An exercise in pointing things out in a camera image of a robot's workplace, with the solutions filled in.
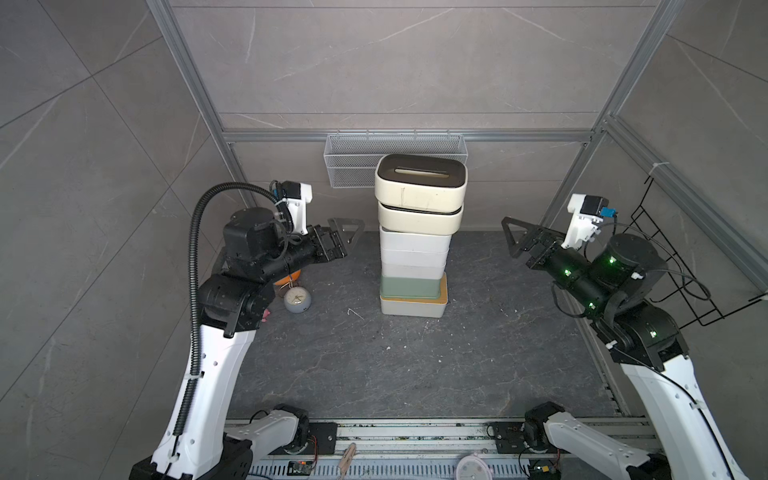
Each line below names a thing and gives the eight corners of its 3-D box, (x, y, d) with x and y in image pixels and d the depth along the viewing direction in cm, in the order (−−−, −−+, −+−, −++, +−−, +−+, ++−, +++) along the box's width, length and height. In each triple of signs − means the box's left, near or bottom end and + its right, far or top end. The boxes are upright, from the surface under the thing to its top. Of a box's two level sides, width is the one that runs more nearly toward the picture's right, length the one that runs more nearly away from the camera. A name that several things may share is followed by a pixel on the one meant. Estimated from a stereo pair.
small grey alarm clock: (284, 312, 98) (281, 306, 95) (290, 292, 103) (287, 286, 100) (309, 312, 98) (307, 306, 95) (313, 292, 103) (311, 286, 100)
